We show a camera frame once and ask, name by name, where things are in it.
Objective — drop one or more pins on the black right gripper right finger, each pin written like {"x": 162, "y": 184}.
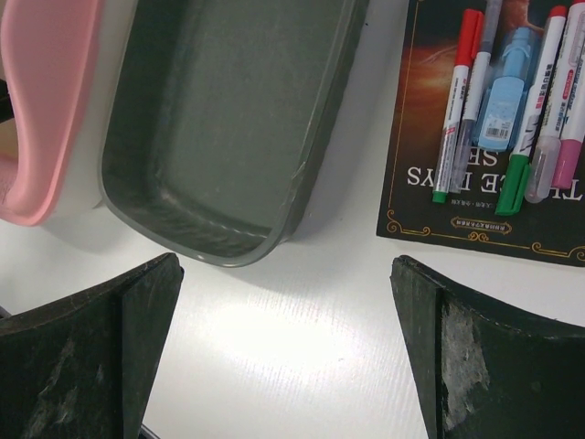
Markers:
{"x": 484, "y": 368}

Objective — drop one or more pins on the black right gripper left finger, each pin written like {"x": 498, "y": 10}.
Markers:
{"x": 84, "y": 366}

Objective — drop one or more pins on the pink cap white marker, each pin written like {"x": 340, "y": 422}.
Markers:
{"x": 572, "y": 135}

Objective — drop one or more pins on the pink litter box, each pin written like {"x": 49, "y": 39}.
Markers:
{"x": 60, "y": 64}

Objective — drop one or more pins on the light blue correction tape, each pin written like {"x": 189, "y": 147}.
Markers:
{"x": 506, "y": 93}

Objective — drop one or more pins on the dark grey plastic tray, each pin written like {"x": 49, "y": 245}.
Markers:
{"x": 221, "y": 118}

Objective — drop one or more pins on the dark hardcover book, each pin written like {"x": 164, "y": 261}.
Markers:
{"x": 549, "y": 231}

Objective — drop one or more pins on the grey clear pen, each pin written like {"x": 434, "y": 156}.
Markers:
{"x": 483, "y": 52}

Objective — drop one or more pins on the clear cap white pen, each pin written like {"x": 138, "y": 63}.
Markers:
{"x": 555, "y": 159}

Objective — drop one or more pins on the red cap white marker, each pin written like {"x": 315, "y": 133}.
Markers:
{"x": 467, "y": 47}

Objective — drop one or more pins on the green cap white marker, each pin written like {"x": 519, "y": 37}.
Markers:
{"x": 518, "y": 170}

